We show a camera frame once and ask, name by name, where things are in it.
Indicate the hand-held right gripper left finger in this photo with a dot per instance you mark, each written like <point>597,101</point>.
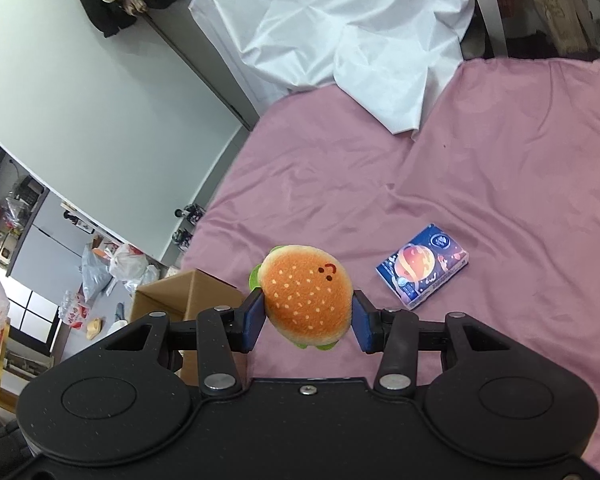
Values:
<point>254,322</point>

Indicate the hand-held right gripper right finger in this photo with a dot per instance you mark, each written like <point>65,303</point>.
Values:
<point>361,325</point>

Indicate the hamburger plush toy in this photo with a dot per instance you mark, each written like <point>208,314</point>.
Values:
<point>305,295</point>

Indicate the brown cardboard box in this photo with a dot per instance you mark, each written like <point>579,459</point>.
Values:
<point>170,295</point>

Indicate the yellow soft item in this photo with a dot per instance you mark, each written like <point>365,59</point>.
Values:
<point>95,328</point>

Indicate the blue tissue pack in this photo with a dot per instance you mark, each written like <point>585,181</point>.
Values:
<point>422,265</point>

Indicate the black dumbbells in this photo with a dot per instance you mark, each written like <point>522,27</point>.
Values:
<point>190,225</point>

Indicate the white and red plastic bag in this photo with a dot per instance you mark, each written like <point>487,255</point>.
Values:
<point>127,265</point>

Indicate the pack of water bottles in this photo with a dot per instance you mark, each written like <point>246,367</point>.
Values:
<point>75,310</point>

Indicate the grey plastic bag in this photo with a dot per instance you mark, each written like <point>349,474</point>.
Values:
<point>95,275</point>

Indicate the black kitchen appliance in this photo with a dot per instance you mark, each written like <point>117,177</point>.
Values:
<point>32,190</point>

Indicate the white cloth cover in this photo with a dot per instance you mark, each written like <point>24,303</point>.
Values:
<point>340,25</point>

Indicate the white desk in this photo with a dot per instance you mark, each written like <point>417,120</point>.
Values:
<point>487,5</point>

